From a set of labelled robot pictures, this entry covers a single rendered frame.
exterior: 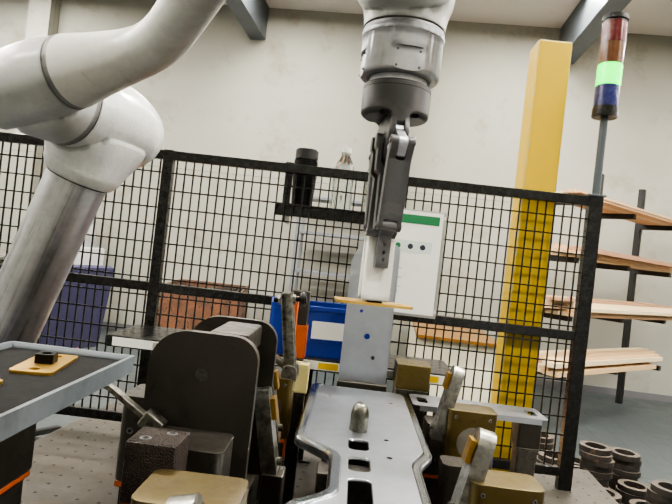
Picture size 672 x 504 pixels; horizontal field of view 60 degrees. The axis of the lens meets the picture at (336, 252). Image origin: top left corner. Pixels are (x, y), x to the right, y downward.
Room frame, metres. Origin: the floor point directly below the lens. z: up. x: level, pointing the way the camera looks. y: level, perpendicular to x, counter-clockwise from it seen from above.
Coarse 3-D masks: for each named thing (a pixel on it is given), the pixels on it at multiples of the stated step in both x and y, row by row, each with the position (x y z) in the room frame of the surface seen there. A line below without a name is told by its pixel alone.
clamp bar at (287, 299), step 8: (280, 296) 1.13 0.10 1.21; (288, 296) 1.12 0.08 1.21; (304, 296) 1.12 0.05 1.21; (280, 304) 1.14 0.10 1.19; (288, 304) 1.12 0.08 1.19; (304, 304) 1.13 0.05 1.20; (288, 312) 1.12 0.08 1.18; (288, 320) 1.12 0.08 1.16; (288, 328) 1.12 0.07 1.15; (288, 336) 1.12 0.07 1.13; (288, 344) 1.12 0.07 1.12; (288, 352) 1.12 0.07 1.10; (288, 360) 1.12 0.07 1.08; (296, 360) 1.15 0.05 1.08; (296, 368) 1.15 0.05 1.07
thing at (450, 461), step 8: (440, 456) 0.95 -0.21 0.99; (448, 456) 0.95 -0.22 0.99; (440, 464) 0.93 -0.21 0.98; (448, 464) 0.91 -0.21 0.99; (456, 464) 0.92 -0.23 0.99; (440, 472) 0.92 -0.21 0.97; (448, 472) 0.91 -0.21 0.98; (456, 472) 0.91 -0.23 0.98; (440, 480) 0.92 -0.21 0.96; (448, 480) 0.91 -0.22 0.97; (456, 480) 0.91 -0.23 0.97; (440, 488) 0.91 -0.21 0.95; (448, 488) 0.91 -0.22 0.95; (440, 496) 0.91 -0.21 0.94; (448, 496) 0.91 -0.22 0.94
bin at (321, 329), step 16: (272, 304) 1.48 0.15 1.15; (320, 304) 1.64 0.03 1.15; (336, 304) 1.65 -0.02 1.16; (272, 320) 1.48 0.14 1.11; (320, 320) 1.49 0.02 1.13; (336, 320) 1.49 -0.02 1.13; (320, 336) 1.49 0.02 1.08; (336, 336) 1.49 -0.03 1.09; (368, 336) 1.50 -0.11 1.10; (320, 352) 1.49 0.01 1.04; (336, 352) 1.49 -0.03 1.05
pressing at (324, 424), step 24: (312, 384) 1.30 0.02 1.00; (312, 408) 1.11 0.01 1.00; (336, 408) 1.13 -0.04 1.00; (384, 408) 1.17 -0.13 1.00; (408, 408) 1.21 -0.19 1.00; (312, 432) 0.96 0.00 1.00; (336, 432) 0.98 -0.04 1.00; (384, 432) 1.01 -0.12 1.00; (408, 432) 1.02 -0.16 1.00; (336, 456) 0.85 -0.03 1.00; (360, 456) 0.87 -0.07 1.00; (384, 456) 0.89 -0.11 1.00; (408, 456) 0.90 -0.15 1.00; (336, 480) 0.76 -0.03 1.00; (360, 480) 0.78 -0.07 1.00; (384, 480) 0.79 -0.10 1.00; (408, 480) 0.80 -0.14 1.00
